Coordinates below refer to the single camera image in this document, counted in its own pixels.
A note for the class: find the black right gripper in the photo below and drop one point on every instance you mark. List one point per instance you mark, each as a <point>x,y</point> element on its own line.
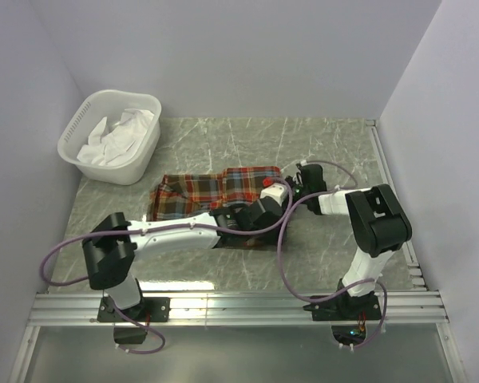
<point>293,181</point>

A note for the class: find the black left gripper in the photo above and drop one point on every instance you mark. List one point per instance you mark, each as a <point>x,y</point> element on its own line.
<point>271,238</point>

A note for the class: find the red brown plaid shirt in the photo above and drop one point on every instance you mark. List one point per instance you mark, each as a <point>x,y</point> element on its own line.
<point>182,196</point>

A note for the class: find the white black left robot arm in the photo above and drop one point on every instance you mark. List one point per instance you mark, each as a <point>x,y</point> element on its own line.
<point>118,243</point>

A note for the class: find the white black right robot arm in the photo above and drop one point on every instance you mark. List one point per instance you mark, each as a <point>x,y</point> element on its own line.
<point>380,228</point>

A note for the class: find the white crumpled shirt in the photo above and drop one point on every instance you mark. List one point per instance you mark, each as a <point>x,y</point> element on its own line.
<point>114,144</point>

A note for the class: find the white plastic laundry basket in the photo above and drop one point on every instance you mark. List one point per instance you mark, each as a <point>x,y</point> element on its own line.
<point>110,103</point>

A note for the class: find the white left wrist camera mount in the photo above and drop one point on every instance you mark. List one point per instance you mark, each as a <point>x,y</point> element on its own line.
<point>274,190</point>

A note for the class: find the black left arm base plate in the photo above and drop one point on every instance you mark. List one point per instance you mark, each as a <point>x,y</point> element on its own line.
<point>150,309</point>

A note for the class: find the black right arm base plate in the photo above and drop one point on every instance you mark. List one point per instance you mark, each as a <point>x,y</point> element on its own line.
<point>346,308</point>

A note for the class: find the aluminium right side rail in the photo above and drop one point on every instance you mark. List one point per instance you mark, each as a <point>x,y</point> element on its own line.
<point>416,275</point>

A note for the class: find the aluminium mounting rail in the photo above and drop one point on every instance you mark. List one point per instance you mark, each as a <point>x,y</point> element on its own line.
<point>201,308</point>

